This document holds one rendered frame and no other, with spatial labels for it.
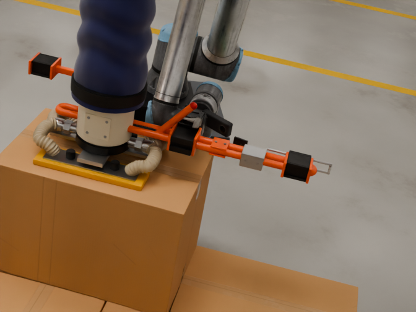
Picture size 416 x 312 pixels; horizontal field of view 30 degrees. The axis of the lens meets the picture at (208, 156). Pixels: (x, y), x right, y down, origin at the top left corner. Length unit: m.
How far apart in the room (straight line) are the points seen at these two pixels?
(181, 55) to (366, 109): 2.97
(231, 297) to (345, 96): 3.14
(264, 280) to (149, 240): 0.55
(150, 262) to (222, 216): 1.61
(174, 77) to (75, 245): 0.66
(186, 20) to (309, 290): 1.01
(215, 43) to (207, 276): 0.89
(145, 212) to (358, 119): 3.16
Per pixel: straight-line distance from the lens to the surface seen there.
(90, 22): 2.19
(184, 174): 2.42
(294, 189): 4.30
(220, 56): 3.02
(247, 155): 2.30
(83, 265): 2.46
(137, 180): 2.32
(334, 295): 2.74
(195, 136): 2.31
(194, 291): 2.60
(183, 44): 2.62
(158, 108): 2.64
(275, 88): 5.43
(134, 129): 2.35
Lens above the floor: 2.21
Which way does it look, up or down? 30 degrees down
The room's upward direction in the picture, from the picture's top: 11 degrees clockwise
